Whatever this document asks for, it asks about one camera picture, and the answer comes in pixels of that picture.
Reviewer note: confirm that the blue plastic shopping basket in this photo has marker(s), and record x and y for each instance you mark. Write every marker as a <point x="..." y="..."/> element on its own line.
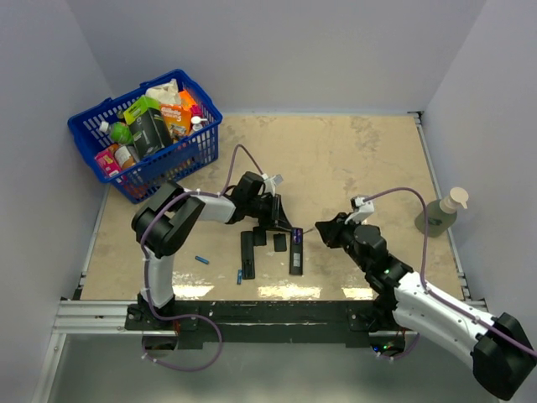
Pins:
<point x="172" y="163"/>

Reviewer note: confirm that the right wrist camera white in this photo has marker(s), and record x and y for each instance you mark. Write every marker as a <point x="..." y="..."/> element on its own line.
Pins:
<point x="361" y="209"/>

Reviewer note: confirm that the green black razor box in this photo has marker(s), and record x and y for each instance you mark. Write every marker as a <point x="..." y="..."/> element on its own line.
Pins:
<point x="147" y="127"/>

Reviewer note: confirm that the black remote control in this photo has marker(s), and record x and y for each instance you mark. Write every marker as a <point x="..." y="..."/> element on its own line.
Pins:
<point x="247" y="255"/>
<point x="295" y="257"/>

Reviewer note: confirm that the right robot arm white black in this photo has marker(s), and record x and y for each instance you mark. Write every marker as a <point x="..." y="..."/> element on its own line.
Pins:
<point x="495" y="348"/>

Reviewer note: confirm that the orange pill bottle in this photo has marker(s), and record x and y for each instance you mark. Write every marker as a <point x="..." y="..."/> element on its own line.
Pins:
<point x="124" y="157"/>

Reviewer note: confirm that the white pump bottle in basket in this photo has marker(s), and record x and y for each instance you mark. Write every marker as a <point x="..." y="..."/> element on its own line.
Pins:
<point x="197" y="123"/>

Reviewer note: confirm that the green bottle white cap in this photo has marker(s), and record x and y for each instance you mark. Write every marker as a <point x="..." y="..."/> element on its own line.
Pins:
<point x="118" y="132"/>

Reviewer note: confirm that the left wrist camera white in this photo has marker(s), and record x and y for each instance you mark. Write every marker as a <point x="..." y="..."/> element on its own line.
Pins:
<point x="271" y="182"/>

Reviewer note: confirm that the black battery cover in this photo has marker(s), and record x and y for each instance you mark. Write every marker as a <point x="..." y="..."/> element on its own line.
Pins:
<point x="259" y="237"/>
<point x="280" y="242"/>

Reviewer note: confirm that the green liquid soap pump bottle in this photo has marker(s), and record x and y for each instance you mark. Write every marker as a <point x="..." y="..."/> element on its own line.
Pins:
<point x="442" y="213"/>

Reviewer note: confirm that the pink box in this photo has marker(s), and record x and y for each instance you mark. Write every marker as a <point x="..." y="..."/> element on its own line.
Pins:
<point x="107" y="163"/>

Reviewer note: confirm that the crumpled beige paper bag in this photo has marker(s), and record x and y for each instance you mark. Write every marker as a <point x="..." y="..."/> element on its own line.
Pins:
<point x="167" y="93"/>

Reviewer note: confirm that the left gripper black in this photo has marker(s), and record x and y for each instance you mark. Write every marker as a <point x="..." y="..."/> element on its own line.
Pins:
<point x="277" y="217"/>

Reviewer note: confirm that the aluminium frame rail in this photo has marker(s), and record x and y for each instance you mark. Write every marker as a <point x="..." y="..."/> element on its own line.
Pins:
<point x="92" y="318"/>

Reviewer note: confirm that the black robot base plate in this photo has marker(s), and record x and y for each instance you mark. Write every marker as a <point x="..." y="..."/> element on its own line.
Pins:
<point x="191" y="324"/>

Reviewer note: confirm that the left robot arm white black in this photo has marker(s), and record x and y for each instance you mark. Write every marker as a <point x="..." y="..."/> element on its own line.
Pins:
<point x="165" y="222"/>

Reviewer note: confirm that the blue battery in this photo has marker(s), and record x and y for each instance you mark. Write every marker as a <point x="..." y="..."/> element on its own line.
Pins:
<point x="202" y="260"/>

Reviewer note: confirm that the orange Gillette razor pack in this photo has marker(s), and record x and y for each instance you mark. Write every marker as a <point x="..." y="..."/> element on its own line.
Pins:
<point x="177" y="121"/>

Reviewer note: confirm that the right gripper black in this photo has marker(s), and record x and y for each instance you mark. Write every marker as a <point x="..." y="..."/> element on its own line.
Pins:
<point x="331" y="231"/>

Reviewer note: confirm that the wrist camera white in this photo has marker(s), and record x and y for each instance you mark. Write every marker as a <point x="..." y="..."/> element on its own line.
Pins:
<point x="361" y="209"/>
<point x="271" y="182"/>

